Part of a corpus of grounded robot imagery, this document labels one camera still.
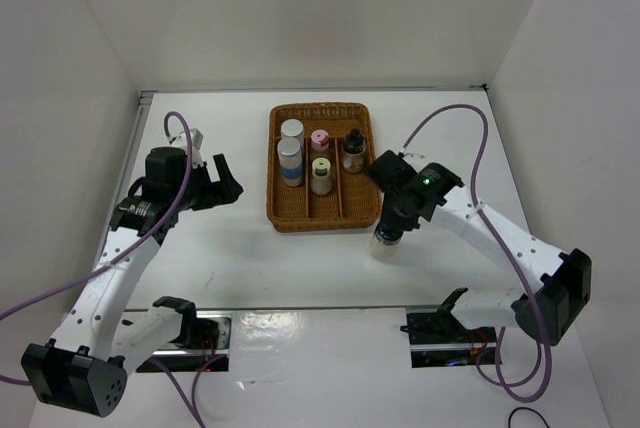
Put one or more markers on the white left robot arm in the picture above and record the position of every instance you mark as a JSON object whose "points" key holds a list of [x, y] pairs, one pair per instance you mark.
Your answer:
{"points": [[86, 363]]}

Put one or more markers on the silver lid blue label jar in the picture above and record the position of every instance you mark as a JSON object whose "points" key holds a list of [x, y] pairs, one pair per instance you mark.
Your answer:
{"points": [[293, 128]]}

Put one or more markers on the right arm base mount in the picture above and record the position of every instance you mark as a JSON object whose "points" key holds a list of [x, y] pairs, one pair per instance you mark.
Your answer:
{"points": [[437, 340]]}

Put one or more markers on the pink lid spice bottle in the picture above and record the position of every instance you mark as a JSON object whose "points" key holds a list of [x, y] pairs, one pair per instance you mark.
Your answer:
{"points": [[319, 144]]}

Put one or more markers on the yellow lid spice bottle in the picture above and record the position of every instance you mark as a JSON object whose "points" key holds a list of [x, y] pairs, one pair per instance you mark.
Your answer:
{"points": [[321, 179]]}

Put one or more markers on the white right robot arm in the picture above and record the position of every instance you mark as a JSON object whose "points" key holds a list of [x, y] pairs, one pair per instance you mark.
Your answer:
{"points": [[554, 286]]}

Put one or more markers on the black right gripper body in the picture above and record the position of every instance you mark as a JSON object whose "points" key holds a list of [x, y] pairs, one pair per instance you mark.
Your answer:
{"points": [[393, 214]]}

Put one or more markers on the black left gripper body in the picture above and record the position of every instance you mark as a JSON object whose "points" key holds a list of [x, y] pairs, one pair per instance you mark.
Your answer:
{"points": [[193, 195]]}

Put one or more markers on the brown wicker divided tray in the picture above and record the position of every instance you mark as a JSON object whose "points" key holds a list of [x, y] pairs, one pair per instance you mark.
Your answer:
{"points": [[353, 201]]}

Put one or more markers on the black lid spice jar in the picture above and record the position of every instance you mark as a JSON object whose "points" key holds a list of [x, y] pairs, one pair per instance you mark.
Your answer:
{"points": [[384, 242]]}

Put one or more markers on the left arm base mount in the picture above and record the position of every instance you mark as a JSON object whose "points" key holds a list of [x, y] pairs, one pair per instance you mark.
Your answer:
{"points": [[210, 346]]}

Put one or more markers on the small black cap brown bottle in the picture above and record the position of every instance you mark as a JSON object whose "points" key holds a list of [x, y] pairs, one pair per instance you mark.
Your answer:
{"points": [[353, 151]]}

